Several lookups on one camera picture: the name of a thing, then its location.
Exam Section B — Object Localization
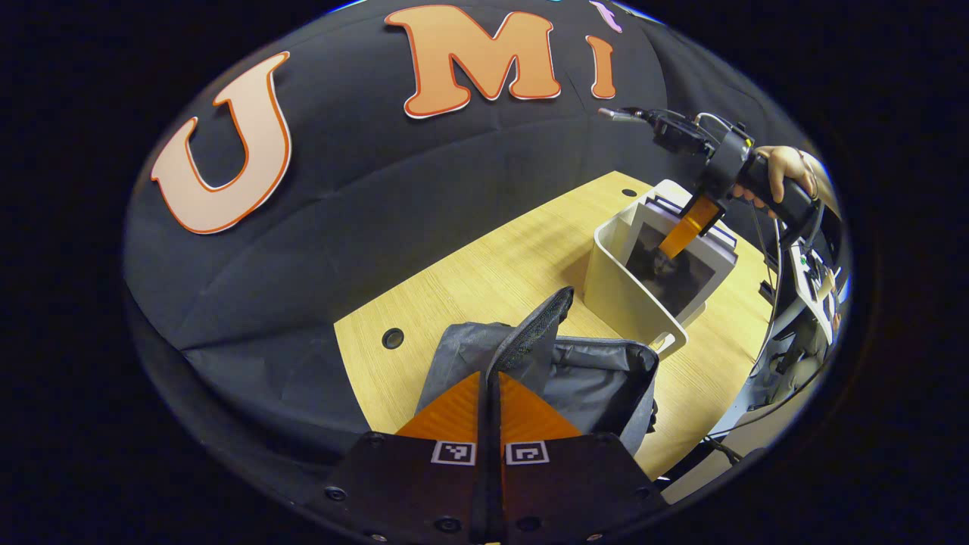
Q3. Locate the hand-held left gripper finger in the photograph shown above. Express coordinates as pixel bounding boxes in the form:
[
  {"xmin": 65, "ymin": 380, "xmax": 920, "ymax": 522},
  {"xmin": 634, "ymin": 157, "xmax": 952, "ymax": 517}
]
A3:
[
  {"xmin": 491, "ymin": 372, "xmax": 671, "ymax": 545},
  {"xmin": 322, "ymin": 371, "xmax": 489, "ymax": 545}
]

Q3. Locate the grey portrait cover book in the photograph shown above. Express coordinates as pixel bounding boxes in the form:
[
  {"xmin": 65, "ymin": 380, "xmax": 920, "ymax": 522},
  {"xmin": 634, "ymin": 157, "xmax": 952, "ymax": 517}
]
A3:
[{"xmin": 625, "ymin": 193, "xmax": 739, "ymax": 322}]

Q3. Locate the white plastic bookshelf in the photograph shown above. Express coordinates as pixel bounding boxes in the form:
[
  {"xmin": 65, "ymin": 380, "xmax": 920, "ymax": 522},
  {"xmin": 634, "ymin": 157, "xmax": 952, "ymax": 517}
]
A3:
[{"xmin": 583, "ymin": 179, "xmax": 739, "ymax": 360}]

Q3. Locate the grey fabric schoolbag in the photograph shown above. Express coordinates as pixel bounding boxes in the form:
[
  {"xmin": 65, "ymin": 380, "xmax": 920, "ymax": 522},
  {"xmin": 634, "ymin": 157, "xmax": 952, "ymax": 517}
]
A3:
[{"xmin": 415, "ymin": 286, "xmax": 659, "ymax": 459}]

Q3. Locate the cluttered equipment stand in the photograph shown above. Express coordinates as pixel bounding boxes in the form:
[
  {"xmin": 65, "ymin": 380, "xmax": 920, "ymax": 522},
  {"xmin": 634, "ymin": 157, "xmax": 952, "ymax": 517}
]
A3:
[{"xmin": 749, "ymin": 220, "xmax": 847, "ymax": 413}]

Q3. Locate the black backdrop cloth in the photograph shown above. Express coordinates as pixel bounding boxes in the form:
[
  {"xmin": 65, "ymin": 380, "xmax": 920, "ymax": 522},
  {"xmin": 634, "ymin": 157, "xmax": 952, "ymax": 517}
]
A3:
[{"xmin": 125, "ymin": 0, "xmax": 818, "ymax": 485}]

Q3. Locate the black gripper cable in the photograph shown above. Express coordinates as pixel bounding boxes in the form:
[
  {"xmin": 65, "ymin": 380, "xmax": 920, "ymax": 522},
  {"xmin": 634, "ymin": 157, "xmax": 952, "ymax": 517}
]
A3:
[{"xmin": 749, "ymin": 198, "xmax": 784, "ymax": 364}]

